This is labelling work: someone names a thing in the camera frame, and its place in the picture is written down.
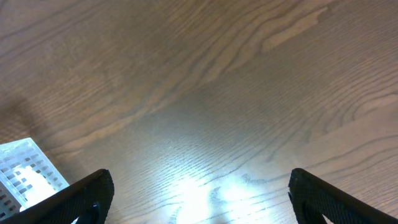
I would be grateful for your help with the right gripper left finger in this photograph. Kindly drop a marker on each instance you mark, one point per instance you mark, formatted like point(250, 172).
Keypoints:
point(86, 201)

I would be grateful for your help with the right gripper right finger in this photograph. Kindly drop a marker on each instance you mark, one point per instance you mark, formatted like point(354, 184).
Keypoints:
point(316, 201)

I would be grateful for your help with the clear plastic basket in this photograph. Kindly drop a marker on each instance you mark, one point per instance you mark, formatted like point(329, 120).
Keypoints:
point(27, 177)

